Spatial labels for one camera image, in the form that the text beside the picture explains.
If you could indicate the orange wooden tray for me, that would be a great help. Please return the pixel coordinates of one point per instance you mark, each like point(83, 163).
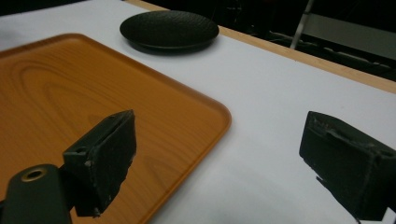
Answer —
point(93, 118)

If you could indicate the grey metal stand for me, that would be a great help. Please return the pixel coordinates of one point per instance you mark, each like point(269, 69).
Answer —
point(345, 32)

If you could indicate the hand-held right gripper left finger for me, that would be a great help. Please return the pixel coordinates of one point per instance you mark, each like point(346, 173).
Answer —
point(102, 161)

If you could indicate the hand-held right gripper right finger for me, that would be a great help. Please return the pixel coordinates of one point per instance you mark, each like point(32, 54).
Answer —
point(345, 165)

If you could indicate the black textured plate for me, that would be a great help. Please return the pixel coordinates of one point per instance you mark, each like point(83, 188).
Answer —
point(169, 29)

